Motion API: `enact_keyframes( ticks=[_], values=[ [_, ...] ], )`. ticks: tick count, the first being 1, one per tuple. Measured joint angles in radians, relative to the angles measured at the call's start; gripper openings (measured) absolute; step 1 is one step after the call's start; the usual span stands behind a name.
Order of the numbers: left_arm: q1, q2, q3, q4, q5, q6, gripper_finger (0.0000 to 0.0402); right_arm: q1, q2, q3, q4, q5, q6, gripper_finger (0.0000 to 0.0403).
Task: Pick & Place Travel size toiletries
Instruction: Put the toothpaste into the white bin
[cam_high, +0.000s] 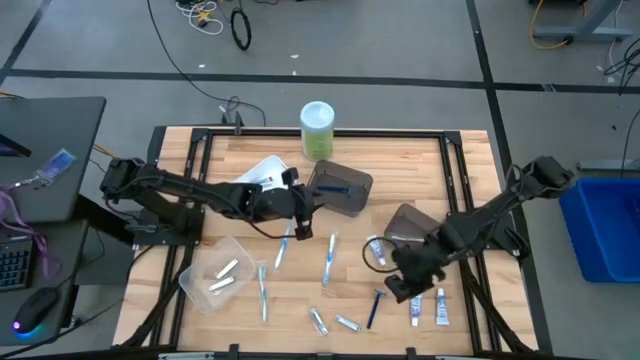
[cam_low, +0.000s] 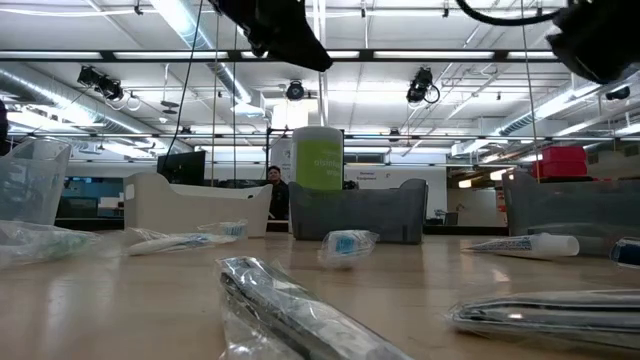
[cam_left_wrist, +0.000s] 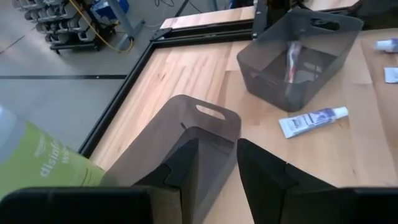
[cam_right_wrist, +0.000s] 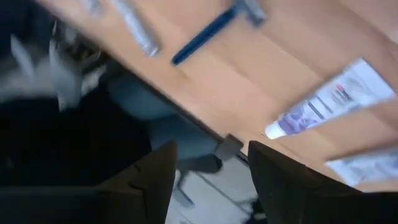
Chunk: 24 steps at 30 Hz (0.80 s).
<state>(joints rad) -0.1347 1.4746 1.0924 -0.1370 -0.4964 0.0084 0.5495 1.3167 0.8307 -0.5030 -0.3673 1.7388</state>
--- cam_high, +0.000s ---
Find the small white toothpaste tube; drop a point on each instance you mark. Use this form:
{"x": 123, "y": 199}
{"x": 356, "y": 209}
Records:
{"x": 266, "y": 182}
{"x": 442, "y": 307}
{"x": 377, "y": 251}
{"x": 416, "y": 310}

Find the blue toothbrush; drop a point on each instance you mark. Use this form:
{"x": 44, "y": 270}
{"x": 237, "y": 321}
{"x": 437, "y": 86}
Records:
{"x": 281, "y": 250}
{"x": 329, "y": 255}

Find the black keyboard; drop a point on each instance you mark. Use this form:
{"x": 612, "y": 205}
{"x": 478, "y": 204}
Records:
{"x": 15, "y": 262}

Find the black desk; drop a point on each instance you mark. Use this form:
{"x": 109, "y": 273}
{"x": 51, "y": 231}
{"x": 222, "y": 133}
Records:
{"x": 65, "y": 260}
{"x": 50, "y": 150}

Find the blue id badge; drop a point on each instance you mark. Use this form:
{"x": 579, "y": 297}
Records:
{"x": 56, "y": 165}

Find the black aluminium table frame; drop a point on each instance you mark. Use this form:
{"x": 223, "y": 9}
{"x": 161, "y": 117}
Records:
{"x": 400, "y": 133}

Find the clear plastic container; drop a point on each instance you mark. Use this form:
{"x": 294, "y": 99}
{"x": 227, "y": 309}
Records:
{"x": 200, "y": 295}

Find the grey floor foot bar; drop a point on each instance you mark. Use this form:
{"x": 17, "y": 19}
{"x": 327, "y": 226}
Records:
{"x": 607, "y": 165}

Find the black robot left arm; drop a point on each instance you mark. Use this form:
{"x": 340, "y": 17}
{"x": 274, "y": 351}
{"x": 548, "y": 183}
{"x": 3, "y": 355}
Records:
{"x": 175, "y": 187}

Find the grey desk foot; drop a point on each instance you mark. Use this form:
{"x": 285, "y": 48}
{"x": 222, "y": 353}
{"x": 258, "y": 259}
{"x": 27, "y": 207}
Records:
{"x": 580, "y": 34}

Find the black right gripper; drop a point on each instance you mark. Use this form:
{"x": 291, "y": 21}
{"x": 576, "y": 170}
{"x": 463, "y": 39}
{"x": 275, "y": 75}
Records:
{"x": 420, "y": 265}

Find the white plastic bin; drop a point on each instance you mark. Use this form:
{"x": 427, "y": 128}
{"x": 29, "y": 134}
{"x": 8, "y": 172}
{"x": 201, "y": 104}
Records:
{"x": 262, "y": 172}

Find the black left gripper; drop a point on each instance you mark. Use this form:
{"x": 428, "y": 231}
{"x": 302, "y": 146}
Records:
{"x": 287, "y": 202}

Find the grey translucent plastic bin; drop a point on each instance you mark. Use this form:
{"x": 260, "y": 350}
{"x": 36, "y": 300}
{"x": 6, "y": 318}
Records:
{"x": 350, "y": 202}
{"x": 407, "y": 222}

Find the blue plastic crate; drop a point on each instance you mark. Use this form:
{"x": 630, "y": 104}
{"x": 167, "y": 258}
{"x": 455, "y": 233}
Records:
{"x": 605, "y": 230}

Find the black computer mouse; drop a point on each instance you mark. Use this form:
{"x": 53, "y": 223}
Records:
{"x": 34, "y": 310}

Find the green canister with white lid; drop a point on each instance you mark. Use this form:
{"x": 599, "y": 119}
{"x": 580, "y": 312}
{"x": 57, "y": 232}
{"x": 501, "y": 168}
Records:
{"x": 317, "y": 135}

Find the wrapped teal toothbrush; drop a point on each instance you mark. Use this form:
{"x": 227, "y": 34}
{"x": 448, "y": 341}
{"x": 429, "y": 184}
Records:
{"x": 262, "y": 295}

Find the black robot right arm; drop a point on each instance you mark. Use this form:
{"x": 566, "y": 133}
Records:
{"x": 500, "y": 205}

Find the dark laptop edge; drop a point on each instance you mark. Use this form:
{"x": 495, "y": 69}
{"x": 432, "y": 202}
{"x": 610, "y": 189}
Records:
{"x": 12, "y": 146}

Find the blue disposable razor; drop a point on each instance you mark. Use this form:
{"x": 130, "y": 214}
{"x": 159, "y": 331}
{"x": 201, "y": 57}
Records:
{"x": 374, "y": 310}
{"x": 332, "y": 188}

